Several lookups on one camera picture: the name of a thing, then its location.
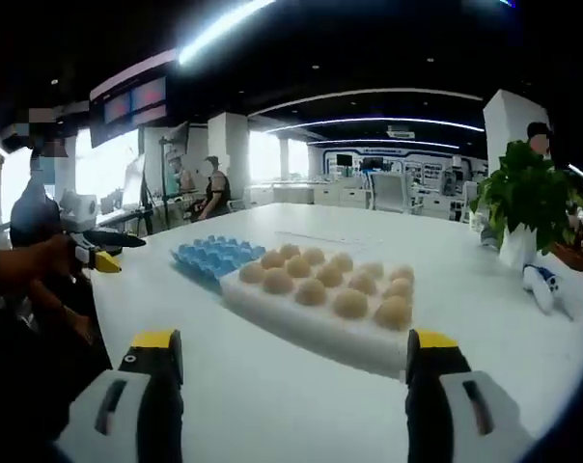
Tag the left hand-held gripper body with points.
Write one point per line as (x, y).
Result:
(79, 209)

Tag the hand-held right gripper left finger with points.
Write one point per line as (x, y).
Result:
(151, 386)

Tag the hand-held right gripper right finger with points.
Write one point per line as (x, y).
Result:
(441, 386)

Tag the blue egg tray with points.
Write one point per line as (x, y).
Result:
(209, 258)

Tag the group of tan eggs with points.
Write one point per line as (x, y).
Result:
(311, 291)

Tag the white foam egg holder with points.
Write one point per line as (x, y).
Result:
(320, 337)

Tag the person's left hand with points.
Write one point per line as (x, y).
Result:
(50, 255)

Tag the black tripod stand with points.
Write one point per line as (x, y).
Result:
(147, 212)

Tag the person's dark shirt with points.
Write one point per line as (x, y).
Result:
(26, 386)

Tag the white and blue toy robot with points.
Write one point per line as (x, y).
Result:
(542, 289)

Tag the white table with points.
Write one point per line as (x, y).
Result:
(296, 415)

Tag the small grey object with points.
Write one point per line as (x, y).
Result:
(489, 237)

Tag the white mesh office chair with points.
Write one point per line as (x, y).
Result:
(390, 190)

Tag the row of white cabinets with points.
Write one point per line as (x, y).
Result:
(349, 195)

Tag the green potted plant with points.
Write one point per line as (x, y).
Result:
(528, 193)

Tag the ceiling light strip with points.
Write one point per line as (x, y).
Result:
(209, 41)

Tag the ceiling air conditioner unit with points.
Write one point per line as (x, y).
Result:
(400, 132)

